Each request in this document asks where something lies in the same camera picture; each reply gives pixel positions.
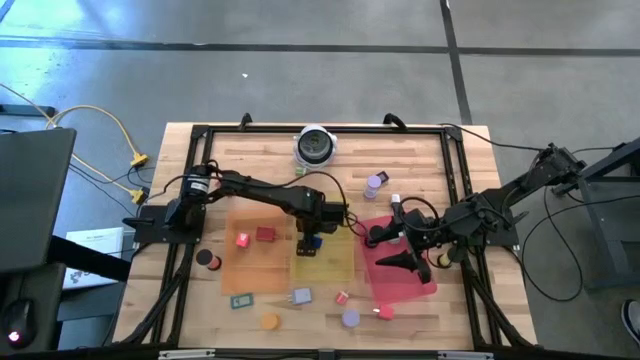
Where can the black side cart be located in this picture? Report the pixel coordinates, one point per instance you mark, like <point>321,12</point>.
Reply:
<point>610,230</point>

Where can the black desk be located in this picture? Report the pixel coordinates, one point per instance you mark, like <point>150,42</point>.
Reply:
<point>47,300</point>

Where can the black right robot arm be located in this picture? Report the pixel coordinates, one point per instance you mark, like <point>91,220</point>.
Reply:
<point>500,200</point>

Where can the black-capped yellow hourglass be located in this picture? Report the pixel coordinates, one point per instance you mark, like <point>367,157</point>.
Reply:
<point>444,260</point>

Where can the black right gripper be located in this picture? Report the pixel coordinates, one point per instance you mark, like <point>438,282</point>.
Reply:
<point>420,230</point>

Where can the orange translucent plastic bin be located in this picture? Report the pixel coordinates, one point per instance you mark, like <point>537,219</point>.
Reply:
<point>257,270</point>

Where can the silver metal bracket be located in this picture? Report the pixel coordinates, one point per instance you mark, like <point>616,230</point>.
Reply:
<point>186,354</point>
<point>465,355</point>

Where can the black desk bar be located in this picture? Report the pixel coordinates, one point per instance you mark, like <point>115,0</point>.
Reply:
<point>90,257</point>

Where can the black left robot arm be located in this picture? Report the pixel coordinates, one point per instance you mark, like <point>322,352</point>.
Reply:
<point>260,190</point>

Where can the round white black-rimmed container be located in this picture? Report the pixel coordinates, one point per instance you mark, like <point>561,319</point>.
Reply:
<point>316,145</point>

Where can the maroon rectangular box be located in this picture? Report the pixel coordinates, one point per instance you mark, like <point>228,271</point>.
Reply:
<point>265,234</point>

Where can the pink cube USB charger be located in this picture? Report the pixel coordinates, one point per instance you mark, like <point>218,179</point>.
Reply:
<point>342,297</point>

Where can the white cube charger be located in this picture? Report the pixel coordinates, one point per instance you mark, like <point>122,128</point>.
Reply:
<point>395,198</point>

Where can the black metal table frame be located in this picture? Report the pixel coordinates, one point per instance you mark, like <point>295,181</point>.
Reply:
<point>400,129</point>

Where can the small green cube charger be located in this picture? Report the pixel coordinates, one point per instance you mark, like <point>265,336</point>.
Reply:
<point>300,171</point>

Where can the lavender flat wall charger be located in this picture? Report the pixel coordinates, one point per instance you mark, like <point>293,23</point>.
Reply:
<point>302,296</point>

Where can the yellow translucent plastic bin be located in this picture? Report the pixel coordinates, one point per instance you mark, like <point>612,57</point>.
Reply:
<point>325,265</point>

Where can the teal hourglass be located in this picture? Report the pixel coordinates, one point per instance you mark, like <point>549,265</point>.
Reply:
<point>395,240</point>

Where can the lavender hourglass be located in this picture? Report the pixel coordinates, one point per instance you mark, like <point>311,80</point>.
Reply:
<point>373,183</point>
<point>351,318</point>

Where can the red cube charger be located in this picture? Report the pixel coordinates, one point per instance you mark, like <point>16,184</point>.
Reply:
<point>386,313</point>
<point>242,240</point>

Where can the dark flat monitor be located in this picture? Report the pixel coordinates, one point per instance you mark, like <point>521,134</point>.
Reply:
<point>30,200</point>

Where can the black computer mouse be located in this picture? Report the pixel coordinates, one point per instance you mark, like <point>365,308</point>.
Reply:
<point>19,320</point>

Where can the pink-red translucent plastic bin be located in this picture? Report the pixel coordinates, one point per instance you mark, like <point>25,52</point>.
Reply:
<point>395,285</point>

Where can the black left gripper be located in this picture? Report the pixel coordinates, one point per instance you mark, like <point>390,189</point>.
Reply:
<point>322,217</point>

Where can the white paper booklet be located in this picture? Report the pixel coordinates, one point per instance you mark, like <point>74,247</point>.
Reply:
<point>95,245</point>

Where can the green framed rectangular box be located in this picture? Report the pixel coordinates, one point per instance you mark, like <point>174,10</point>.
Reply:
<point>241,300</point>

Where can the orange hourglass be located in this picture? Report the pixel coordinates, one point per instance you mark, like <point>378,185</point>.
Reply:
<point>270,321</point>

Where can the black-capped red hourglass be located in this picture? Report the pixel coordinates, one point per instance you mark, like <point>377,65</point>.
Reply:
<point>204,257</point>

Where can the dark purple square box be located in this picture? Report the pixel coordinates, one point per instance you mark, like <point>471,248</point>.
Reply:
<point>384,175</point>

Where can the black-capped purple hourglass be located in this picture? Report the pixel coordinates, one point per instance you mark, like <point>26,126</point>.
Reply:
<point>375,233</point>

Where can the black floor bar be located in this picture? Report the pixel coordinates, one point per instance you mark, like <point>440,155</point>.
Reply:
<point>25,110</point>

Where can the person's shoe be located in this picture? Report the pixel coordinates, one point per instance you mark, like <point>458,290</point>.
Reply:
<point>632,320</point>

